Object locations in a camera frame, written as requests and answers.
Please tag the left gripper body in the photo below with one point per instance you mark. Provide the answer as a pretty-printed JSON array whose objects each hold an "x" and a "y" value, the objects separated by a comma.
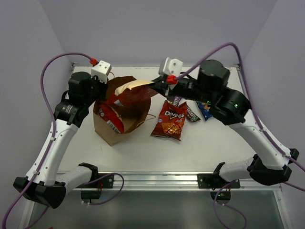
[{"x": 100, "y": 89}]

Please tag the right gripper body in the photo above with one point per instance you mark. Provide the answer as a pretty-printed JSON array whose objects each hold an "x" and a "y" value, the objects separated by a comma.
[{"x": 188, "y": 88}]

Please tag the blue snack packet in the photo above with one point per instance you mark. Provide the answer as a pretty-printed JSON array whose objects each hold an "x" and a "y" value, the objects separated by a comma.
[{"x": 205, "y": 110}]

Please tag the red cassava chips bag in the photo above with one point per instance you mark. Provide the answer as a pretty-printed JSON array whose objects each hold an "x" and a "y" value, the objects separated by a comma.
[{"x": 111, "y": 117}]

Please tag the brown M&M's packet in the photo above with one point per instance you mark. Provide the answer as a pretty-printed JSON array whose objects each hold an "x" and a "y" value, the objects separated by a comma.
[{"x": 191, "y": 116}]

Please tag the dark red chips bag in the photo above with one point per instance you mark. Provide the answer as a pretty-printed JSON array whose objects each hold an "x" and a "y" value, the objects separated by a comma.
[{"x": 131, "y": 93}]

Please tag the red Doritos bag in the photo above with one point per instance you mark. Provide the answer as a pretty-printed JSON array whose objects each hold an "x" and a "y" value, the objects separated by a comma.
[{"x": 171, "y": 120}]

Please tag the brown paper bag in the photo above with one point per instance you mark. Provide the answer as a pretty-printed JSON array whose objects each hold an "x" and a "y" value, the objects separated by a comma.
[{"x": 132, "y": 116}]

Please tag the purple M&M's packet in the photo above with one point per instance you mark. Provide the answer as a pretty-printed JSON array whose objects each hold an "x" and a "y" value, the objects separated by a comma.
[{"x": 175, "y": 101}]

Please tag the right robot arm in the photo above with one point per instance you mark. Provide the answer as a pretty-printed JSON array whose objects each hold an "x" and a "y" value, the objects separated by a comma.
[{"x": 270, "y": 163}]

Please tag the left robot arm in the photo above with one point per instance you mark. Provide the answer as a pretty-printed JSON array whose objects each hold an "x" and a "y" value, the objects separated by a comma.
[{"x": 41, "y": 183}]

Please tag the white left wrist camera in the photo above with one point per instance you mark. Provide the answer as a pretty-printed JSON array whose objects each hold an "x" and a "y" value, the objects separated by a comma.
[{"x": 101, "y": 71}]

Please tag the aluminium right side rail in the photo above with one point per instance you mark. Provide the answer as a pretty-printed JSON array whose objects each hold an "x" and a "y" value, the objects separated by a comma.
[{"x": 244, "y": 85}]

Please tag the aluminium rail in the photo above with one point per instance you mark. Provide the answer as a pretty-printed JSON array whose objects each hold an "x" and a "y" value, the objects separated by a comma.
[
  {"x": 180, "y": 181},
  {"x": 244, "y": 85}
]

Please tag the aluminium front rail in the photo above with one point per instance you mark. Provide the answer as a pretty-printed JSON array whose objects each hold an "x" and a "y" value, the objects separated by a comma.
[{"x": 180, "y": 181}]

